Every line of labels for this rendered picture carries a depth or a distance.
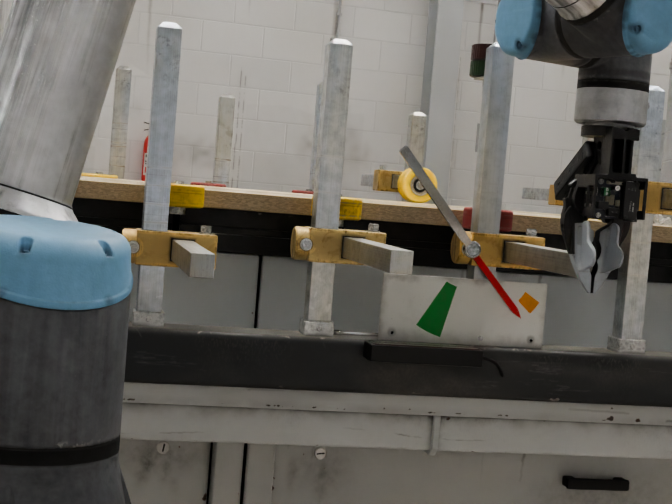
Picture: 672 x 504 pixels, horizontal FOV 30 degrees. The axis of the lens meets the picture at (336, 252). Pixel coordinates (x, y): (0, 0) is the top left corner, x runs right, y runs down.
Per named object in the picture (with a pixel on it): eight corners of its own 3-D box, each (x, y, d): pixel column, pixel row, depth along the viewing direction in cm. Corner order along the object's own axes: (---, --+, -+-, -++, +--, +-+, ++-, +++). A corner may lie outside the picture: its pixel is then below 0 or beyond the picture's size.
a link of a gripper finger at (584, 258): (582, 294, 156) (588, 220, 156) (564, 290, 162) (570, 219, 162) (605, 296, 157) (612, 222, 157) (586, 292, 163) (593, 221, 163)
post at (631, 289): (637, 392, 197) (666, 86, 194) (616, 391, 196) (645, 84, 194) (627, 388, 200) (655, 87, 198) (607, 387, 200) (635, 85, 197)
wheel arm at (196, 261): (214, 285, 153) (217, 251, 153) (186, 284, 152) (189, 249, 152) (183, 259, 196) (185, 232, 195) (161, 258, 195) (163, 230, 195)
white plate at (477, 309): (542, 349, 192) (548, 284, 192) (378, 339, 187) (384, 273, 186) (541, 348, 193) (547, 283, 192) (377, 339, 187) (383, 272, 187)
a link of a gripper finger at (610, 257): (605, 296, 157) (612, 222, 157) (586, 292, 163) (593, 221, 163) (628, 297, 158) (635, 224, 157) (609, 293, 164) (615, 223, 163)
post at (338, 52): (327, 364, 186) (353, 39, 184) (304, 363, 185) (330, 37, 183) (322, 360, 190) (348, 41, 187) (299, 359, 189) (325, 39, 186)
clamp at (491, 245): (543, 270, 191) (546, 237, 191) (458, 264, 189) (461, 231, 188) (529, 267, 197) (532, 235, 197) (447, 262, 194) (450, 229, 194)
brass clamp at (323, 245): (385, 267, 186) (387, 233, 185) (295, 261, 183) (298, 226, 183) (375, 264, 192) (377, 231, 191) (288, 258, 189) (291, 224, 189)
